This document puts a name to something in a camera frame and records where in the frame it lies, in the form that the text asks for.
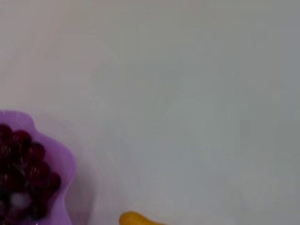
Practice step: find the yellow banana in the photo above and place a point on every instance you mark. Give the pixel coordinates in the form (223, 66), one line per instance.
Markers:
(136, 219)

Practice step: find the dark red grape bunch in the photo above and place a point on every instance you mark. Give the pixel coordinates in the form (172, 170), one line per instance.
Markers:
(25, 168)

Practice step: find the purple wavy plastic bowl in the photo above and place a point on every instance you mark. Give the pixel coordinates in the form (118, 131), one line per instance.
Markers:
(63, 168)

